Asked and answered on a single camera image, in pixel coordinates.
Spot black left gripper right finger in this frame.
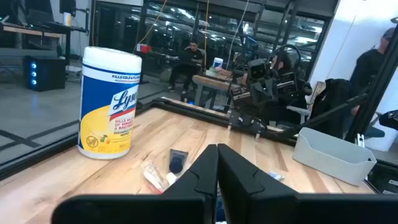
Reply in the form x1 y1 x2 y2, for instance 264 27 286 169
216 143 398 224

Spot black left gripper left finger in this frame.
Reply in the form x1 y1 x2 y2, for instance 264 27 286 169
51 144 219 224

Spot white purple-print toothpaste tube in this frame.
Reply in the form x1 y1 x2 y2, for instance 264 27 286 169
268 170 285 182

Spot light wooden work table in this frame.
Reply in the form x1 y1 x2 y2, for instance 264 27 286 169
192 70 246 110

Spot black jacket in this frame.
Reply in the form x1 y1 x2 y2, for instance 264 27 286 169
310 78 354 139

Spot light grey plastic bin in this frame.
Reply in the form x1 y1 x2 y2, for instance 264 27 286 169
292 126 377 187

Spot yellow blue wipes canister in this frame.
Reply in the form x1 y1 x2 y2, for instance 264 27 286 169
77 45 143 161

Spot red object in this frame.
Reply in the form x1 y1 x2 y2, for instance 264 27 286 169
136 43 152 55

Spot black computer tower blue lights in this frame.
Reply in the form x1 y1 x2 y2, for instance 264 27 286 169
22 55 67 92

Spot black desk with wooden top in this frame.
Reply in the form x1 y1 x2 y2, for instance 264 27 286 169
0 21 90 66

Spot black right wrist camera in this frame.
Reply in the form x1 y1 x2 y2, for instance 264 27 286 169
247 58 270 82

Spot white hanging cable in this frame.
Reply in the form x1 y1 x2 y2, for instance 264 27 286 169
226 0 251 70

